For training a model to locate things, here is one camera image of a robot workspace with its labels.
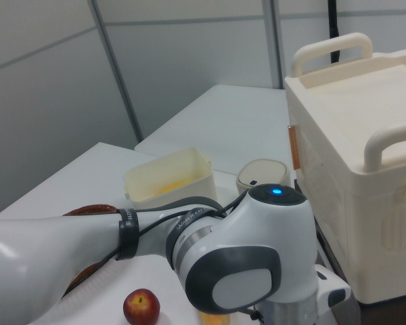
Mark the small lidded cream container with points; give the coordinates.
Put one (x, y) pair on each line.
(264, 171)

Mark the brown wicker basket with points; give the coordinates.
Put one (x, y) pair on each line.
(88, 208)

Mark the large cream cooler box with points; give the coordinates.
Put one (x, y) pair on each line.
(341, 152)

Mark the copper latch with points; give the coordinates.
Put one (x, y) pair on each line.
(293, 147)

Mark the red apple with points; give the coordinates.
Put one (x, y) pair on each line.
(141, 306)

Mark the black pole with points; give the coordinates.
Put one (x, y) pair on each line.
(333, 30)

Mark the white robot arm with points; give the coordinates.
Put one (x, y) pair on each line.
(257, 243)

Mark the open cream plastic container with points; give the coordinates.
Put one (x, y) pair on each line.
(189, 183)

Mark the long cheese-topped bread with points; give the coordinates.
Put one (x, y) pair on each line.
(214, 319)

